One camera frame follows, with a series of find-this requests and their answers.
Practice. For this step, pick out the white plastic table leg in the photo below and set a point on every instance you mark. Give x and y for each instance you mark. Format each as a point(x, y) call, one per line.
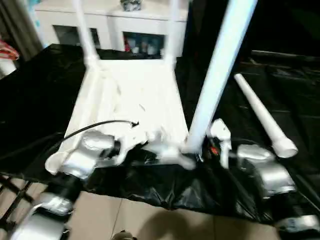
point(86, 32)
point(262, 110)
point(220, 65)
point(172, 30)

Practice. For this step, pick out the white plastic table top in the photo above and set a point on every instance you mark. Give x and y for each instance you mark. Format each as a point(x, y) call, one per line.
point(130, 87)

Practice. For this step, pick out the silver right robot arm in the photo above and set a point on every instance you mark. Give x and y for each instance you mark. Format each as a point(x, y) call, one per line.
point(270, 172)

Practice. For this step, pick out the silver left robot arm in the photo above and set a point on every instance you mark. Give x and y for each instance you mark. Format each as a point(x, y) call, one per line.
point(82, 155)

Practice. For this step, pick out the black mat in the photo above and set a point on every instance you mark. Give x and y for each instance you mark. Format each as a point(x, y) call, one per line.
point(150, 185)

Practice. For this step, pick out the red bottle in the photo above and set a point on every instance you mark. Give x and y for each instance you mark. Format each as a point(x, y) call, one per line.
point(127, 45)

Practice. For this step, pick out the black metal bar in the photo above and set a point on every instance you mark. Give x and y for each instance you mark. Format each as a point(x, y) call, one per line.
point(287, 55)

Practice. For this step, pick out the white glass-door cabinet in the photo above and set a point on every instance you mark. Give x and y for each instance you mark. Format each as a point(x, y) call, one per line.
point(112, 20)

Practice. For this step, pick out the dark bundled object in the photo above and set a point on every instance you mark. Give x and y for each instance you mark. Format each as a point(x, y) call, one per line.
point(130, 4)

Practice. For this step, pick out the grey curtain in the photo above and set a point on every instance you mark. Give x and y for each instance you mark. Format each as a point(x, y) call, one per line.
point(17, 25)

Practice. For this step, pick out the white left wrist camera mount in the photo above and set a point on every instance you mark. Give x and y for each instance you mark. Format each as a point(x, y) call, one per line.
point(131, 145)

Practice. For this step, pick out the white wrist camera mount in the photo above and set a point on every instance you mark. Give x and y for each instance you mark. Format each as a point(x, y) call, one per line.
point(131, 145)
point(221, 130)

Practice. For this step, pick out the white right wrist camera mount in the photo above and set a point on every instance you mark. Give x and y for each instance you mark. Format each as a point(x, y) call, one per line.
point(221, 130)

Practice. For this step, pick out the black folding frame bar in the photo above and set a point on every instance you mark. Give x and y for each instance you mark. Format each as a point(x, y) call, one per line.
point(12, 197)

